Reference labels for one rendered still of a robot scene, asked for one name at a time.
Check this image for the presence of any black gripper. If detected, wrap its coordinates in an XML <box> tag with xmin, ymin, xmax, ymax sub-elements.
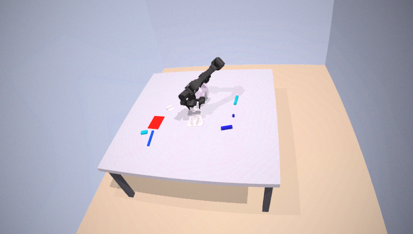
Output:
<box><xmin>180</xmin><ymin>94</ymin><xmax>205</xmax><ymax>110</ymax></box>

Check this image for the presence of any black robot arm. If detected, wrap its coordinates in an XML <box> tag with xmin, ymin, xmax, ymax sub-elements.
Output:
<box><xmin>178</xmin><ymin>57</ymin><xmax>225</xmax><ymax>107</ymax></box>

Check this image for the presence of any red flat plate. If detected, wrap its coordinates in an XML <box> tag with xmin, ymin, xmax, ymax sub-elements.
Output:
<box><xmin>148</xmin><ymin>116</ymin><xmax>164</xmax><ymax>130</ymax></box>

